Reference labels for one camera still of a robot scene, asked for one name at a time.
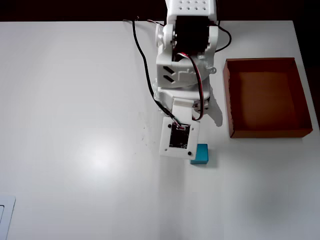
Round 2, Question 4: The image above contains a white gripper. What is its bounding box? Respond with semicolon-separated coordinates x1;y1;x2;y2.
153;76;224;127

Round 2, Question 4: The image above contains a blue cube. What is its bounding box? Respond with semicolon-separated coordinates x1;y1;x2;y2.
189;143;210;166

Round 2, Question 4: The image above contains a brown cardboard box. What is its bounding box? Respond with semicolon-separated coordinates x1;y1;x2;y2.
223;57;314;139

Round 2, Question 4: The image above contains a white flat device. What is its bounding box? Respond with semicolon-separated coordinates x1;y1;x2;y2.
0;195;17;240

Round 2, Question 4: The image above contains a red white black servo wire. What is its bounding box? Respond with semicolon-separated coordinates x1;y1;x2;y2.
173;51;208;122

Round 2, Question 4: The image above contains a white wrist camera mount plate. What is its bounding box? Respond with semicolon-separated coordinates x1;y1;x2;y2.
159;98;201;161

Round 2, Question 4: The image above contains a thin dark servo cable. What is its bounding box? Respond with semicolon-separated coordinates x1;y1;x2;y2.
214;19;232;54

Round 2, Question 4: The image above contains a white red base wire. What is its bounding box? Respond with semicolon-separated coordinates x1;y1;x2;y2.
146;18;166;27

